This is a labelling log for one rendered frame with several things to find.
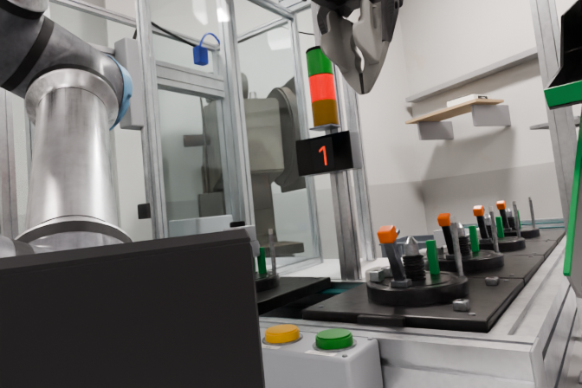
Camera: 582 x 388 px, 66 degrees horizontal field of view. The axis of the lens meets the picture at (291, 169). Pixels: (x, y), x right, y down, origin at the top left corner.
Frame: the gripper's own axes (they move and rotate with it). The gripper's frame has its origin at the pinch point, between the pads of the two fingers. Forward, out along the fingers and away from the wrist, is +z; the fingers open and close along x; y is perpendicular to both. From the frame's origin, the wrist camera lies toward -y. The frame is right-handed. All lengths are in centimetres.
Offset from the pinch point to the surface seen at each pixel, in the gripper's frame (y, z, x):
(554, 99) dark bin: -12.7, 3.6, 15.8
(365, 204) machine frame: -127, 14, -65
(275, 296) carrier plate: -14.7, 26.3, -27.0
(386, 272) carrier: -20.6, 23.4, -9.8
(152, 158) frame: -34, -5, -80
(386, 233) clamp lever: -10.7, 16.8, -4.5
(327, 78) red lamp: -30.6, -11.7, -21.9
